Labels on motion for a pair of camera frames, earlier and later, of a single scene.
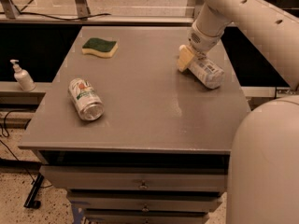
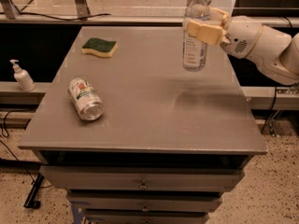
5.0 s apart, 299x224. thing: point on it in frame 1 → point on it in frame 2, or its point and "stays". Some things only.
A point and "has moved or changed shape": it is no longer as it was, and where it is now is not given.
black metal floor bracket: (30, 202) stays
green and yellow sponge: (100, 47) stays
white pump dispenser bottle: (22, 77) stays
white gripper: (204, 42) → (242, 36)
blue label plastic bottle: (206, 72) has moved or changed shape
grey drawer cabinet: (131, 138) stays
